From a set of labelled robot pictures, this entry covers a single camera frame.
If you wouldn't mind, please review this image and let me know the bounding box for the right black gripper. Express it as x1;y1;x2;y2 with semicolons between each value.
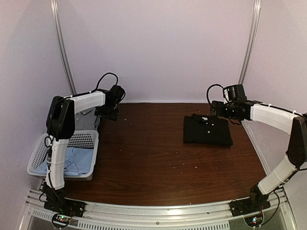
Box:
210;101;238;119

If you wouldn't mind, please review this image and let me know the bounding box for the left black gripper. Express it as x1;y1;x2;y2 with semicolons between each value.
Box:
94;102;118;122

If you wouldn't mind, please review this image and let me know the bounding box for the grey cloth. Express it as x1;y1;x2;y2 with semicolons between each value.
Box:
75;108;100;130

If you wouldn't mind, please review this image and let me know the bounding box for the black long sleeve shirt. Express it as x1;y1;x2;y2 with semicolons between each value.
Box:
183;114;233;146

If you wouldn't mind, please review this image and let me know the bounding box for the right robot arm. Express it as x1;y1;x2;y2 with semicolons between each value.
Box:
208;84;307;212

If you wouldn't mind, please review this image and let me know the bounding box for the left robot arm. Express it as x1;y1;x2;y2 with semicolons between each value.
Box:
43;85;126;213

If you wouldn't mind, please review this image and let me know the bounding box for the white plastic mesh basket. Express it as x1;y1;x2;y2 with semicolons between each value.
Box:
30;130;98;181

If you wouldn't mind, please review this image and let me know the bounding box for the folded light blue shirt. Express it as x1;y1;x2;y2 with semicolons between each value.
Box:
27;147;97;179

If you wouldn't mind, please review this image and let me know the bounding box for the right circuit board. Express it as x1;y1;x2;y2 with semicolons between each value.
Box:
244;214;264;228

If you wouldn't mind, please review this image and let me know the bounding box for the circuit board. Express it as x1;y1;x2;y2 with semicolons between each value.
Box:
244;214;264;228
51;213;72;229

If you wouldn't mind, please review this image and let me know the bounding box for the left circuit board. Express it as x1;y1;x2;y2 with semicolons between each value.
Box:
51;213;72;229

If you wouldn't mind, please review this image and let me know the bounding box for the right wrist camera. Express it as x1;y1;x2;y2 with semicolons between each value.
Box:
223;87;229;103

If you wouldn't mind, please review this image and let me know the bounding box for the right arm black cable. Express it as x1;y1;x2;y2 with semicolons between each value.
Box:
206;83;226;106

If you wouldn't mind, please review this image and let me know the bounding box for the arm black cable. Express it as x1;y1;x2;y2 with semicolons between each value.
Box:
206;83;226;106
95;72;119;91

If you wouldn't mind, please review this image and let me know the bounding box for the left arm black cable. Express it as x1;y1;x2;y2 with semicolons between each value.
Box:
95;72;119;91

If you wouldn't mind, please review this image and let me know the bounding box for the right aluminium corner post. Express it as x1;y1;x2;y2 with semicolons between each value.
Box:
238;0;261;84

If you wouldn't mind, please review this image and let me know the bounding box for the aluminium corner post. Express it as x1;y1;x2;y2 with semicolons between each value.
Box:
50;0;77;95
238;0;261;84

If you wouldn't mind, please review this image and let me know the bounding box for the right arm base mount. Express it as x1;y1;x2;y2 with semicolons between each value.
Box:
229;197;271;217

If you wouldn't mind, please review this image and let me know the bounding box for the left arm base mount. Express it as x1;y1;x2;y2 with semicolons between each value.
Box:
44;197;85;217

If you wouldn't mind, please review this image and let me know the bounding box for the front aluminium rail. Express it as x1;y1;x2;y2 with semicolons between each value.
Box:
24;189;292;230

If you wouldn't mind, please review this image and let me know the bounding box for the left aluminium corner post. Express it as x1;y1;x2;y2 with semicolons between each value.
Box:
50;0;77;95

